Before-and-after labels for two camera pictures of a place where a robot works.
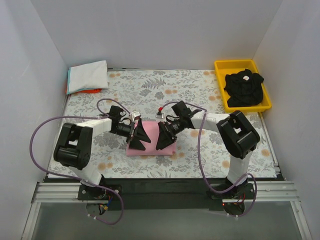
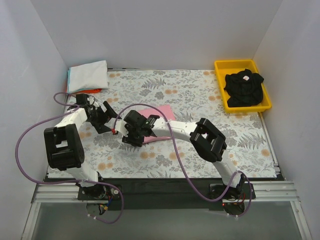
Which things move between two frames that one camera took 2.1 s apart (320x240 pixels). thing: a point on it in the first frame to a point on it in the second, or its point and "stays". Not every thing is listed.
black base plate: (163, 194) stays
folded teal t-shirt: (68, 90) stays
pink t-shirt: (151, 129) to (166, 110)
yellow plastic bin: (224, 67) stays
